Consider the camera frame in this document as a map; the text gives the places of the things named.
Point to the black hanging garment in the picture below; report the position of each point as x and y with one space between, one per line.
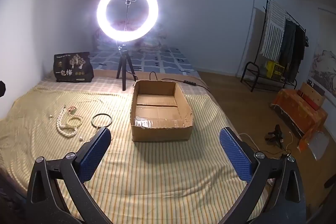
298 50

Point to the small cardboard box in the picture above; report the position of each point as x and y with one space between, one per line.
312 94

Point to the stacked pillows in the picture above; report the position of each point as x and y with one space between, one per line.
147 46

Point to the small black floor tripod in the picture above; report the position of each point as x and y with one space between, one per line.
275 134

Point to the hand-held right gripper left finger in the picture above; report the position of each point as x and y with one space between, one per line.
95 153

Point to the white striped towel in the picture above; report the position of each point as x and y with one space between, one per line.
274 29

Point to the black tripod stand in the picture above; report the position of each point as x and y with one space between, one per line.
123 66

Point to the yellow striped blanket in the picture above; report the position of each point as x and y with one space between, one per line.
147 176

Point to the wall painting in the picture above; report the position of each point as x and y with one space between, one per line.
323 69

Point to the blue patterned bed sheet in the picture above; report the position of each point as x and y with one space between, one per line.
162 60

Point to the yellow box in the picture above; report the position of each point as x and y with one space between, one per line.
274 70

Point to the dark green hanging garment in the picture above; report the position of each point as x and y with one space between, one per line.
287 43

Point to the beige plaid blanket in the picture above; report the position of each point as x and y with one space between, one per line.
105 78

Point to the black printed snack bag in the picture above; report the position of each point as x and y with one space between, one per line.
73 67

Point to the black metal clothes rack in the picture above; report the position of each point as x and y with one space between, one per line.
248 66

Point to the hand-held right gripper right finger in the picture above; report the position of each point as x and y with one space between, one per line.
235 154

